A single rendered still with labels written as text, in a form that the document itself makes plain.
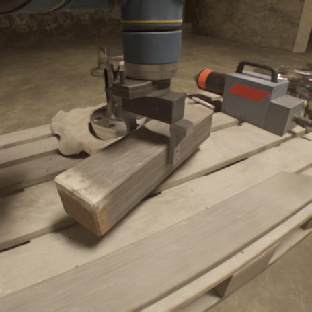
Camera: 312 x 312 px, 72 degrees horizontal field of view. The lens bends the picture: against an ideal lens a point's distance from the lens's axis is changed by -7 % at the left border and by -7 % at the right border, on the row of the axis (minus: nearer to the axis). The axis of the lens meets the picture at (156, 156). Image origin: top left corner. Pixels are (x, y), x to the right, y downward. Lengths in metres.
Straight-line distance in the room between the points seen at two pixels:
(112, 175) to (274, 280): 0.46
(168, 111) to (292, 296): 0.50
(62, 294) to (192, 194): 0.35
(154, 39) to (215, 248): 0.38
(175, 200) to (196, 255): 0.17
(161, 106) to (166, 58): 0.09
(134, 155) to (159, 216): 0.15
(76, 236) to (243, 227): 0.33
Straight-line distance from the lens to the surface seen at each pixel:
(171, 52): 0.42
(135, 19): 0.41
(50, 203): 0.60
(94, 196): 0.37
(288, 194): 0.62
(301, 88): 1.25
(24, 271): 0.50
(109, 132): 0.76
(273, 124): 0.93
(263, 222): 0.52
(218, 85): 1.05
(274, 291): 0.64
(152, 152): 0.46
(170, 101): 0.43
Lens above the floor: 0.53
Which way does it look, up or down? 34 degrees down
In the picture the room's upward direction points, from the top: straight up
